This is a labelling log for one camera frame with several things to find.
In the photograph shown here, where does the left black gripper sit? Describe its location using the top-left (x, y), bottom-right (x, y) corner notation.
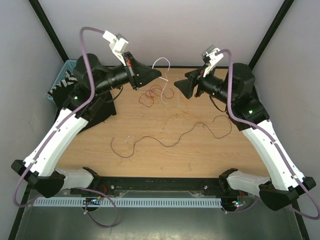
top-left (93, 51), bottom-right (162, 96)

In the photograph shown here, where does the white wire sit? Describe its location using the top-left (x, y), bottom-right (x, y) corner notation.
top-left (151, 57), bottom-right (171, 105)

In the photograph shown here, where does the red wire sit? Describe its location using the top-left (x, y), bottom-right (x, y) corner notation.
top-left (138, 85), bottom-right (175, 108)

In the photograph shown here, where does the orange yellow wire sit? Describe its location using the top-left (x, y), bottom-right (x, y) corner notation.
top-left (117, 92), bottom-right (201, 161)

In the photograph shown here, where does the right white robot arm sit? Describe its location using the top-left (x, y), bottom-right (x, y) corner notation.
top-left (218, 63), bottom-right (316, 211)

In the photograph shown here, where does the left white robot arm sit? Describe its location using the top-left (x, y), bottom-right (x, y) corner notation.
top-left (11, 52), bottom-right (162, 198)

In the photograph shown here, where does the blue plastic basket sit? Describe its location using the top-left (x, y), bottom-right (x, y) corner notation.
top-left (47, 59), bottom-right (77, 102)

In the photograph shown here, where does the striped black white cloth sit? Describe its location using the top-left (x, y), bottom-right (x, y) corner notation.
top-left (47, 69), bottom-right (78, 98)

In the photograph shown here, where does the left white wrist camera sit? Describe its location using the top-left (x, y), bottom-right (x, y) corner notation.
top-left (102, 30), bottom-right (129, 65)

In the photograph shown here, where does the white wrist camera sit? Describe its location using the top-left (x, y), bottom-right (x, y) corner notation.
top-left (201, 45), bottom-right (224, 78)
top-left (102, 30), bottom-right (129, 65)

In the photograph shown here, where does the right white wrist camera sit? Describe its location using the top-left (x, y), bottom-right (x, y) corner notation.
top-left (201, 45), bottom-right (224, 78)

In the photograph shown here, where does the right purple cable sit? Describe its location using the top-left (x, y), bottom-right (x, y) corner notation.
top-left (216, 48), bottom-right (320, 221)

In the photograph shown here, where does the purple cable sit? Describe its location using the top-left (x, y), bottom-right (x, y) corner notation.
top-left (216, 48), bottom-right (320, 221)
top-left (12, 26), bottom-right (121, 228)

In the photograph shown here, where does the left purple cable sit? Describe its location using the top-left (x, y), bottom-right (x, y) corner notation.
top-left (12, 26), bottom-right (121, 228)

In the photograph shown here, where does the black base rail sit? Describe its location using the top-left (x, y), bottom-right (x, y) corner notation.
top-left (69, 176), bottom-right (250, 198)

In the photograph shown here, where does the light blue cable duct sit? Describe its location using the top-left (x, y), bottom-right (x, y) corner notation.
top-left (33, 197), bottom-right (221, 208)

